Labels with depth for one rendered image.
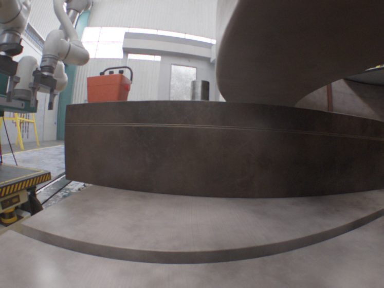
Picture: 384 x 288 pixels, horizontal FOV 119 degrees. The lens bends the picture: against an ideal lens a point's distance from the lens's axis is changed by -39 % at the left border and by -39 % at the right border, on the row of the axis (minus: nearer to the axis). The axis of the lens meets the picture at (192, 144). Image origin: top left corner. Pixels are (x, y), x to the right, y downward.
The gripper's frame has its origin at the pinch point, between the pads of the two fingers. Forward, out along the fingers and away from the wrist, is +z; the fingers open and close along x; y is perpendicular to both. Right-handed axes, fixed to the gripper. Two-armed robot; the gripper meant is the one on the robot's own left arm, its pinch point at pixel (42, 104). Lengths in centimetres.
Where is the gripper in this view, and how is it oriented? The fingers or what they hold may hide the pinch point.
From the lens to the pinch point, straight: 96.1
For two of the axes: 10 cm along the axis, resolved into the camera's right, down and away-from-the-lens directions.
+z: -0.4, 10.0, 0.4
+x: -0.6, -0.4, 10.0
